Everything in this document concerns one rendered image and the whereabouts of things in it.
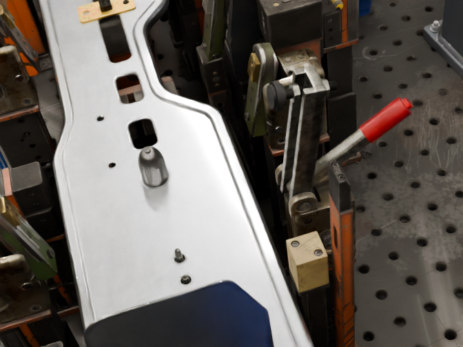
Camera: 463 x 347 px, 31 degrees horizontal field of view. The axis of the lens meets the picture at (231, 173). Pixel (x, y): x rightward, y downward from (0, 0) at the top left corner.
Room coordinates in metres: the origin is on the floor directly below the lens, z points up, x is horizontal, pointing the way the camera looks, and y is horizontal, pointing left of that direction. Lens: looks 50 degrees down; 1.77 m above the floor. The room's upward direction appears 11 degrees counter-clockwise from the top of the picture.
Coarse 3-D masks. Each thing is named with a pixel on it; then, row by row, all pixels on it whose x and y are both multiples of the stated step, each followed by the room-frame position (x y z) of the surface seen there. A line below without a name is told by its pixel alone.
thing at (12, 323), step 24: (0, 240) 0.59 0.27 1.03; (0, 264) 0.55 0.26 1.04; (24, 264) 0.55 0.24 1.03; (0, 288) 0.54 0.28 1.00; (24, 288) 0.54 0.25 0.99; (0, 312) 0.54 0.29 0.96; (24, 312) 0.54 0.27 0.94; (48, 312) 0.55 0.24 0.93; (0, 336) 0.54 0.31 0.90; (24, 336) 0.56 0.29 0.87; (48, 336) 0.55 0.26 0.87; (72, 336) 0.59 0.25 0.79
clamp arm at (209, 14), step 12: (204, 0) 0.88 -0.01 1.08; (216, 0) 0.86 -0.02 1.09; (228, 0) 0.87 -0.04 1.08; (216, 12) 0.86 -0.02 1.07; (204, 24) 0.89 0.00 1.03; (216, 24) 0.86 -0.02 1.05; (204, 36) 0.89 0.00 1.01; (216, 36) 0.86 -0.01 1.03; (204, 48) 0.87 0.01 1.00; (216, 48) 0.86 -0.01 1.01
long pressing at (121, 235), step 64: (64, 0) 1.04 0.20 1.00; (64, 64) 0.90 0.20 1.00; (128, 64) 0.87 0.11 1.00; (64, 128) 0.78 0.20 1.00; (128, 128) 0.75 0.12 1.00; (192, 128) 0.73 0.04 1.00; (64, 192) 0.67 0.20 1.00; (128, 192) 0.65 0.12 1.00; (192, 192) 0.63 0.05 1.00; (128, 256) 0.55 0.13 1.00; (192, 256) 0.54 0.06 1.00; (256, 256) 0.52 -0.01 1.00
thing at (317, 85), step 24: (312, 72) 0.57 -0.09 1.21; (288, 96) 0.55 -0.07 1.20; (312, 96) 0.54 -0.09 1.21; (288, 120) 0.57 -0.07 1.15; (312, 120) 0.54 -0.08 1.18; (288, 144) 0.57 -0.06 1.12; (312, 144) 0.54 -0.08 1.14; (288, 168) 0.57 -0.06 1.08; (312, 168) 0.54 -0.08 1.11; (288, 192) 0.57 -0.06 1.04
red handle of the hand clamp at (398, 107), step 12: (384, 108) 0.58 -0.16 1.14; (396, 108) 0.57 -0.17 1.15; (408, 108) 0.57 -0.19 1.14; (372, 120) 0.57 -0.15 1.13; (384, 120) 0.56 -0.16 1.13; (396, 120) 0.56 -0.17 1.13; (360, 132) 0.57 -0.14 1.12; (372, 132) 0.56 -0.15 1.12; (384, 132) 0.56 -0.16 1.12; (348, 144) 0.56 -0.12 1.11; (360, 144) 0.56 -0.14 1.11; (324, 156) 0.57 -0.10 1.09; (336, 156) 0.56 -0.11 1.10; (348, 156) 0.56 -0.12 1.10; (324, 168) 0.56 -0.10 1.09
